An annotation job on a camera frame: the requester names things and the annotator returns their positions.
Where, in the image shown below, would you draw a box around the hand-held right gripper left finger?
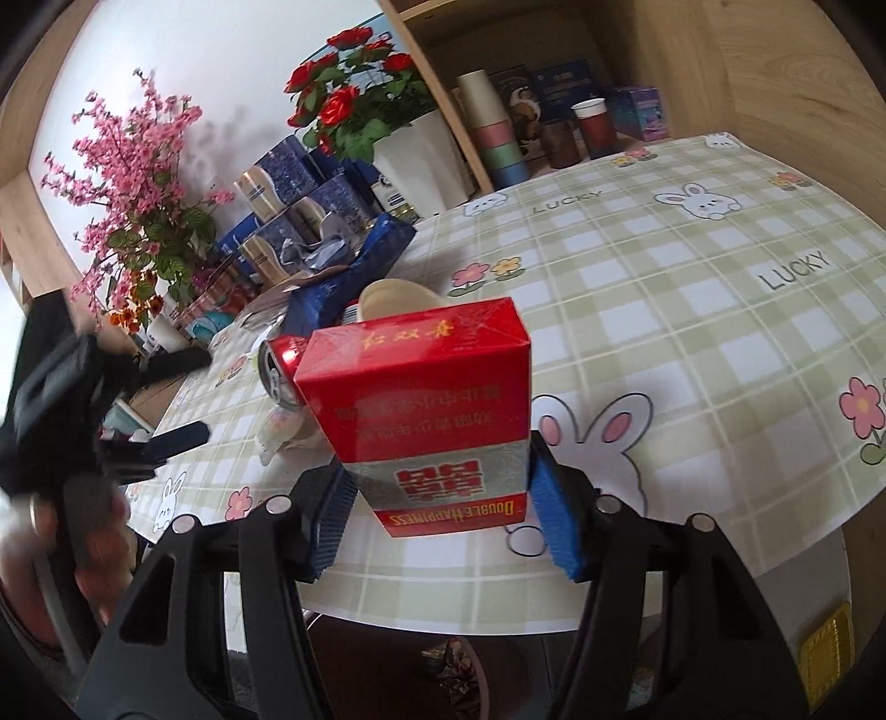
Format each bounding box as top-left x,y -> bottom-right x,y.
76,462 -> 359,720

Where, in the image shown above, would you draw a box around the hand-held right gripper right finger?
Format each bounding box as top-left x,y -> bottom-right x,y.
527,429 -> 811,720

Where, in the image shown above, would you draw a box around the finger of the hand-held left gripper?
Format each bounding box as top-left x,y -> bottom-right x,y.
104,344 -> 213,390
100,421 -> 210,480

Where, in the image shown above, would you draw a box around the clear plastic bag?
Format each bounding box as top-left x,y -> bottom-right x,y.
258,405 -> 314,466

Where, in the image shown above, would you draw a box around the dark brown waste bin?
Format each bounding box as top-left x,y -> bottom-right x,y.
305,611 -> 575,720

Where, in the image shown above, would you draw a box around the red cigarette box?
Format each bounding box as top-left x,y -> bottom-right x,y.
294,297 -> 533,539

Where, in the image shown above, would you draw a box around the blue cardboard box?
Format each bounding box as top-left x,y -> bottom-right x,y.
284,213 -> 418,335

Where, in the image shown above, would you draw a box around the person's left hand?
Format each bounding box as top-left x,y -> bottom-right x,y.
69,485 -> 137,617

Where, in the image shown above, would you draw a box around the orange artificial flowers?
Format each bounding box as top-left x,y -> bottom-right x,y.
109,296 -> 165,332

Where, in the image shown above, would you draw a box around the red drink can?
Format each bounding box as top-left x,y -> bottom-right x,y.
259,334 -> 314,414

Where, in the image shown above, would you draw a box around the white torn paper envelope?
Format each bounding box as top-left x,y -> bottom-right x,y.
239,279 -> 314,328

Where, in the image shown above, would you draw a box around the flat blue box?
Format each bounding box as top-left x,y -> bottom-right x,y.
217,211 -> 265,259

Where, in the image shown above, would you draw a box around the pink blossom artificial plant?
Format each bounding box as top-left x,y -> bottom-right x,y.
40,68 -> 236,328

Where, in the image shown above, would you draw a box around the grey crumpled plastic bag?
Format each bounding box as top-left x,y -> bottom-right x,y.
280,218 -> 362,276

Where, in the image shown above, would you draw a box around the blue white carton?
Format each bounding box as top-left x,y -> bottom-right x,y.
367,162 -> 418,224

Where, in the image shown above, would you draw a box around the yellow gridded plastic tray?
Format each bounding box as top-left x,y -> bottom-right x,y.
796,602 -> 857,702

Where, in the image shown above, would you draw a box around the red rose plant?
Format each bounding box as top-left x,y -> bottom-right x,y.
286,28 -> 439,164

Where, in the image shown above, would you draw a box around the brown glass jar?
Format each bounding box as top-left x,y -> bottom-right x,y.
543,121 -> 580,168

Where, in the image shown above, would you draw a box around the red paper cup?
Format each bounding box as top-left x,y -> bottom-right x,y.
572,98 -> 620,160

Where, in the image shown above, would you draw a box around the stack of pastel paper cups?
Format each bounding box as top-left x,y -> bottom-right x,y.
455,69 -> 532,189

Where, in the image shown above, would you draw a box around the cartoon printed box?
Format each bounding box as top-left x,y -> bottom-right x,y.
491,67 -> 549,151

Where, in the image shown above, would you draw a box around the small purple blue box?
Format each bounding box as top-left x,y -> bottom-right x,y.
607,84 -> 670,143

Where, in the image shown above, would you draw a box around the dark blue shelf box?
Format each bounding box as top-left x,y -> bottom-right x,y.
532,61 -> 597,126

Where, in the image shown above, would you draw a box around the wooden shelf unit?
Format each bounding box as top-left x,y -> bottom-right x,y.
377,0 -> 886,203

